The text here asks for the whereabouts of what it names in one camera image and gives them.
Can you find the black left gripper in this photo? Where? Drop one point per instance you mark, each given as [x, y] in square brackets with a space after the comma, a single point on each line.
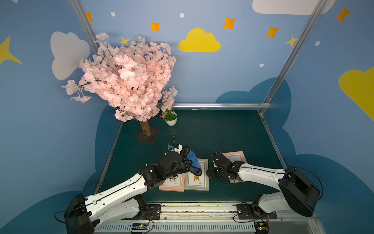
[185, 158]

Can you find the aluminium mounting rail front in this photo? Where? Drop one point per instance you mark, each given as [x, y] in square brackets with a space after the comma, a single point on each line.
[192, 218]

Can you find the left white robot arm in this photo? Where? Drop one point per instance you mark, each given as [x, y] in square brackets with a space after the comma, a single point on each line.
[83, 214]

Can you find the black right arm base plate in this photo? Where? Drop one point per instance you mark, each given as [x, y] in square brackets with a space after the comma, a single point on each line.
[252, 211]

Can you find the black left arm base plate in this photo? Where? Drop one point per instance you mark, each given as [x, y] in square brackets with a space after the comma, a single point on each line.
[150, 211]

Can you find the pink picture frame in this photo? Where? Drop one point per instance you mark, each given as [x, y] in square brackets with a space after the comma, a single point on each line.
[174, 183]
[233, 157]

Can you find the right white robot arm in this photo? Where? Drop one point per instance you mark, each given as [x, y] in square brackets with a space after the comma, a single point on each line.
[296, 192]

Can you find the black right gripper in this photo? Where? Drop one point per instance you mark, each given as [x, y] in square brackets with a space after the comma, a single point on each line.
[215, 168]

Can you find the blue black-edged cloth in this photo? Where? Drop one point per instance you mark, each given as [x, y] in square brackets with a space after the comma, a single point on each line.
[191, 161]

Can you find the grey-green picture frame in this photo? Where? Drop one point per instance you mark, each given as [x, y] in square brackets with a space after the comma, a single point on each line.
[198, 183]

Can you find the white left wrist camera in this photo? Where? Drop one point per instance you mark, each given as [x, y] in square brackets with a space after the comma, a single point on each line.
[177, 148]

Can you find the white pot with plant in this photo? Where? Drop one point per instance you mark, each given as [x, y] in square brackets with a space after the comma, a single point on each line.
[169, 117]

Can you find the pink blossom artificial tree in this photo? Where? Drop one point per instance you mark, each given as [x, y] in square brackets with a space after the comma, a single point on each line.
[132, 79]

